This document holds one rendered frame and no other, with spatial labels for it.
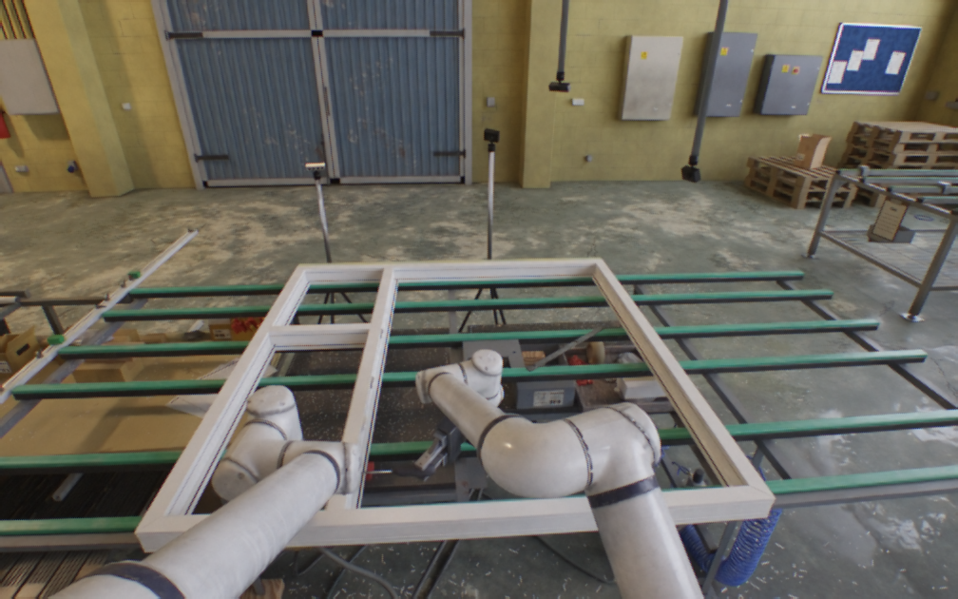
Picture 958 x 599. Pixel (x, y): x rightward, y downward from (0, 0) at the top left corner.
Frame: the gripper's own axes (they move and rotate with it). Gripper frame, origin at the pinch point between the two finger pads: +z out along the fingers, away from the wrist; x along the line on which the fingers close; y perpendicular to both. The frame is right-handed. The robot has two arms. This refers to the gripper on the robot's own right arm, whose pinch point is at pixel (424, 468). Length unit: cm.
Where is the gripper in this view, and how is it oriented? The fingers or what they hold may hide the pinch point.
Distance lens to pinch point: 133.1
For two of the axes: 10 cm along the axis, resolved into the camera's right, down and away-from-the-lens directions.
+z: -5.5, 4.9, -6.8
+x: 0.2, -8.1, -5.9
